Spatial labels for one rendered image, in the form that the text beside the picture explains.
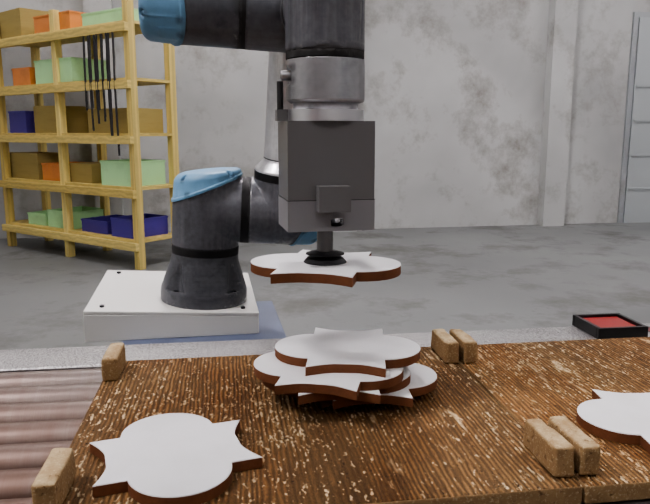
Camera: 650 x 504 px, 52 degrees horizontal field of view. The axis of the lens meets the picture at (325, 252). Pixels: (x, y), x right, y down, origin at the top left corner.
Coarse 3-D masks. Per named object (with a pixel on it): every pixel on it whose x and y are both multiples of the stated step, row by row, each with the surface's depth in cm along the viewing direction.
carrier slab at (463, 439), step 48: (144, 384) 72; (192, 384) 72; (240, 384) 72; (96, 432) 61; (240, 432) 61; (288, 432) 61; (336, 432) 61; (384, 432) 61; (432, 432) 61; (480, 432) 61; (96, 480) 52; (240, 480) 52; (288, 480) 52; (336, 480) 52; (384, 480) 52; (432, 480) 52; (480, 480) 52; (528, 480) 52; (576, 480) 52
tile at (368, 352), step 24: (312, 336) 73; (336, 336) 73; (360, 336) 73; (384, 336) 73; (288, 360) 67; (312, 360) 65; (336, 360) 65; (360, 360) 65; (384, 360) 65; (408, 360) 66
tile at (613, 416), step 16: (592, 400) 66; (608, 400) 66; (624, 400) 66; (640, 400) 66; (592, 416) 62; (608, 416) 62; (624, 416) 62; (640, 416) 62; (592, 432) 60; (608, 432) 59; (624, 432) 59; (640, 432) 59
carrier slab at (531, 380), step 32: (480, 352) 83; (512, 352) 83; (544, 352) 83; (576, 352) 83; (608, 352) 83; (640, 352) 83; (480, 384) 73; (512, 384) 72; (544, 384) 72; (576, 384) 72; (608, 384) 72; (640, 384) 72; (512, 416) 65; (544, 416) 64; (576, 416) 64; (608, 448) 58; (640, 448) 58; (608, 480) 52; (640, 480) 52
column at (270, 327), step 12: (264, 312) 126; (276, 312) 127; (264, 324) 118; (276, 324) 118; (204, 336) 111; (216, 336) 111; (228, 336) 111; (240, 336) 111; (252, 336) 111; (264, 336) 111; (276, 336) 111
